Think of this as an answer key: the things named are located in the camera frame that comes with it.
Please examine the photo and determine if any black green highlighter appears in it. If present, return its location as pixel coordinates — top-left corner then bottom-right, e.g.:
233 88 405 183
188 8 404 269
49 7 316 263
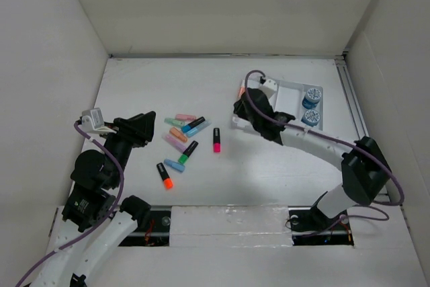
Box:
178 140 199 165

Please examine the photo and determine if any pastel blue clear highlighter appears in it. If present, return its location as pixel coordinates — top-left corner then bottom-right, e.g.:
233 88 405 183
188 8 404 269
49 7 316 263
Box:
185 120 212 138

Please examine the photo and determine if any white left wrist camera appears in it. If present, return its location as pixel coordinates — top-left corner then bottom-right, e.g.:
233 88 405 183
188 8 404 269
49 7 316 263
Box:
81 108 105 133

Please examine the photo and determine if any black blue highlighter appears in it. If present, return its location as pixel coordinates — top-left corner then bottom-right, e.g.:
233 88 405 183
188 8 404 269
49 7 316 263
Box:
181 116 206 134

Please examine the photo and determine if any aluminium rail right side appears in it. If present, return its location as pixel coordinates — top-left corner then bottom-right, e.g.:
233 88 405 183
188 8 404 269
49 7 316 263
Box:
335 54 390 204

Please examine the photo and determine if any pastel orange short highlighter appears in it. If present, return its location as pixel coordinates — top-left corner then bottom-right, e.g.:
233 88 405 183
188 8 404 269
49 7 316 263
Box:
169 127 187 142

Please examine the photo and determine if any pastel orange clear highlighter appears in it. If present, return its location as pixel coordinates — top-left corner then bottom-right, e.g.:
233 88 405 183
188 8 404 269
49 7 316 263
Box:
238 87 245 99

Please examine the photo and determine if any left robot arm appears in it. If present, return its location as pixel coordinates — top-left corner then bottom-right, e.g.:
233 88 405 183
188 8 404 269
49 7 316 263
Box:
17 108 156 286

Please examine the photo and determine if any black orange highlighter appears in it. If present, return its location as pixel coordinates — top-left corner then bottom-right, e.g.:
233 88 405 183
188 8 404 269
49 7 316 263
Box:
157 163 173 190

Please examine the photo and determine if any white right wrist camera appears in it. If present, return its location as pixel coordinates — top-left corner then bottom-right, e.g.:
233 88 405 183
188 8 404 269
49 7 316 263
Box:
259 77 278 99

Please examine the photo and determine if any pastel purple highlighter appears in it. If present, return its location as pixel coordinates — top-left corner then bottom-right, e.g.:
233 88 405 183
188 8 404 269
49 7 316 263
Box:
162 134 187 153

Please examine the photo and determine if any black pink highlighter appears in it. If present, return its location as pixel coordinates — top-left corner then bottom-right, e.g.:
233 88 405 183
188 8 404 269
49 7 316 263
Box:
212 128 221 153

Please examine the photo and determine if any white divided organizer tray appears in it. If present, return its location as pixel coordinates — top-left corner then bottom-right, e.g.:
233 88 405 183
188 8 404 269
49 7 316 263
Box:
230 75 324 136

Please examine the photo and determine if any aluminium rail back edge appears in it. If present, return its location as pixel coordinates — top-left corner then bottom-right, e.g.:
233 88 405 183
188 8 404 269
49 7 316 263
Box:
109 53 345 60

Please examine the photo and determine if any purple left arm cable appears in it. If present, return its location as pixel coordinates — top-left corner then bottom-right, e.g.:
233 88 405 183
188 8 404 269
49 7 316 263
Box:
15 122 125 287

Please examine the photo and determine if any blue tape roll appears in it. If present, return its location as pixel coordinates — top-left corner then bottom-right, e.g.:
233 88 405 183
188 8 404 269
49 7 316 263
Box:
301 109 321 127
302 87 323 110

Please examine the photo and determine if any pastel blue short highlighter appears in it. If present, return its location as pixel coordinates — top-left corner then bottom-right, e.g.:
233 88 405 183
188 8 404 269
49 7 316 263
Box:
163 159 185 173

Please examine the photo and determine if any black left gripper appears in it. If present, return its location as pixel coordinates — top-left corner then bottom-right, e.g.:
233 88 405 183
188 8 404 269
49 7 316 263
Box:
99 110 156 186

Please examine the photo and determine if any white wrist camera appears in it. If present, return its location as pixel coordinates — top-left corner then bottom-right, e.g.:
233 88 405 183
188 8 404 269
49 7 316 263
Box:
259 77 278 99
81 108 105 133

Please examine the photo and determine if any pastel pink highlighter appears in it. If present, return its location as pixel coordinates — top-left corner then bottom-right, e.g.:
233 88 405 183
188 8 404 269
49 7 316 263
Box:
175 114 198 122

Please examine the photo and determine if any pastel green short highlighter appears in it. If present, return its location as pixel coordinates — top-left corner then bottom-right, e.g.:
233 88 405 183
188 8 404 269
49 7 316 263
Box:
164 118 186 128

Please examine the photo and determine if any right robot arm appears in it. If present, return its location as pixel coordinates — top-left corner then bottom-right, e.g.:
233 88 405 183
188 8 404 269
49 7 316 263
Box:
233 88 392 232

